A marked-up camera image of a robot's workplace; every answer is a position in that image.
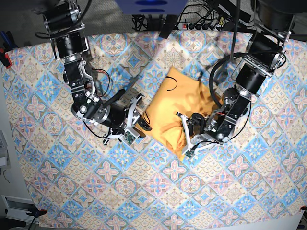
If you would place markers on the red clamp left edge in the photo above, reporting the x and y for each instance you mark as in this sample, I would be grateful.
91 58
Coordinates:
4 58

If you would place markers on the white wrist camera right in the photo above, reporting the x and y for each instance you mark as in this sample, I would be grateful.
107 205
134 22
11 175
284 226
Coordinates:
131 133

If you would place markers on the blue patterned tablecloth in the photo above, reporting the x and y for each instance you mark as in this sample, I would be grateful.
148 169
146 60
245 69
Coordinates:
62 166

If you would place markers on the white power strip red switch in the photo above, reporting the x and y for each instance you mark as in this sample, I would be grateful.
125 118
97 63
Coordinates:
198 27

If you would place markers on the aluminium rail with clamp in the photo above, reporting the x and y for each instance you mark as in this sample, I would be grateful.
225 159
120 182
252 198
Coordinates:
21 209

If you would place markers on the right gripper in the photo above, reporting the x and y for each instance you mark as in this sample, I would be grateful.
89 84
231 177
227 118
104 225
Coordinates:
112 116

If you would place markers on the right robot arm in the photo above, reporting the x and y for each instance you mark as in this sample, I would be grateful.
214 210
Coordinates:
63 20

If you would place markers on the black clamp on table edge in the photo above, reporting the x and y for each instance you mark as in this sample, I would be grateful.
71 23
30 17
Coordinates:
168 26

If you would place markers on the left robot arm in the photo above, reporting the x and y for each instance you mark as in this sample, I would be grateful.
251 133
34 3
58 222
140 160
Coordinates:
274 20

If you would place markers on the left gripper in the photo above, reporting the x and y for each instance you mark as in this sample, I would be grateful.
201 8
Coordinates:
196 125

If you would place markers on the yellow T-shirt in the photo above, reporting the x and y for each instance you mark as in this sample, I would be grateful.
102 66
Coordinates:
177 93

